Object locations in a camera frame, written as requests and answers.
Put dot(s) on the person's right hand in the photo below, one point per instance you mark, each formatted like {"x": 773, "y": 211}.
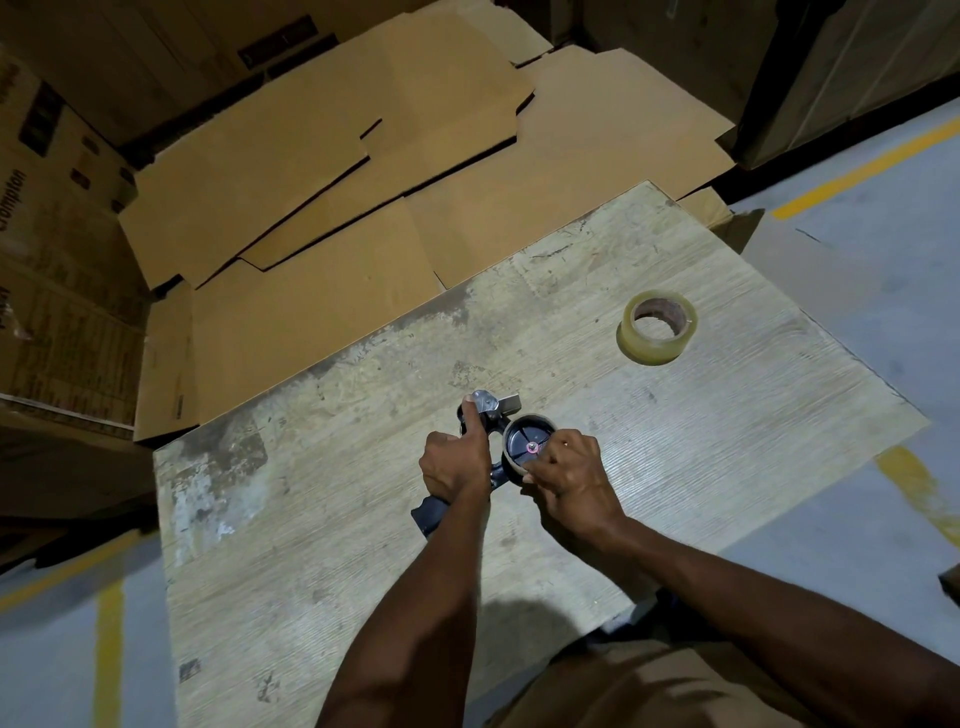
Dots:
{"x": 577, "y": 495}

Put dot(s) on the person's left hand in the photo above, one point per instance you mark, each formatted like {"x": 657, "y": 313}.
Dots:
{"x": 457, "y": 469}

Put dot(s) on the grey tape core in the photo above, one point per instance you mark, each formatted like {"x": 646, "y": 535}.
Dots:
{"x": 508, "y": 459}

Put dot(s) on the black handheld tape dispenser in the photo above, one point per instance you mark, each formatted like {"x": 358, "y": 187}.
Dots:
{"x": 431, "y": 517}

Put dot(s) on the clear tape roll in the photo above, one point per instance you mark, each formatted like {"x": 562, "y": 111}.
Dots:
{"x": 637, "y": 345}

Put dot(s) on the person's left forearm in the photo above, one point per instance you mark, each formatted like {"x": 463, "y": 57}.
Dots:
{"x": 412, "y": 622}

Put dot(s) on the person's right forearm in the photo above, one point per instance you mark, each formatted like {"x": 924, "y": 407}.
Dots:
{"x": 750, "y": 607}

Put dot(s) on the person's blue trousers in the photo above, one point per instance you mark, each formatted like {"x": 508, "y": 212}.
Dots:
{"x": 675, "y": 619}

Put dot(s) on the person's tan shirt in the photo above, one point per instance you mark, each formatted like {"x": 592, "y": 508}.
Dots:
{"x": 637, "y": 697}

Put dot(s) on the large flat cardboard sheet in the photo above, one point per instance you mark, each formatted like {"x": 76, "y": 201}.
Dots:
{"x": 315, "y": 322}

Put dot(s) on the flat brown cardboard sheet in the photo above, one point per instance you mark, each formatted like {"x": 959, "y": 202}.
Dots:
{"x": 442, "y": 161}
{"x": 262, "y": 172}

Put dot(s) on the small cardboard flap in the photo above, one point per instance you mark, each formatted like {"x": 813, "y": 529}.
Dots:
{"x": 705, "y": 204}

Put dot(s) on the dark cardboard box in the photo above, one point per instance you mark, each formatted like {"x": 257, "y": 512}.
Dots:
{"x": 67, "y": 472}

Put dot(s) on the printed brown cardboard box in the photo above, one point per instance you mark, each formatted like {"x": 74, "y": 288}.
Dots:
{"x": 52, "y": 150}
{"x": 67, "y": 352}

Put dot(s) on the large cardboard box black label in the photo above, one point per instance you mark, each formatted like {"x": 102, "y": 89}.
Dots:
{"x": 150, "y": 60}

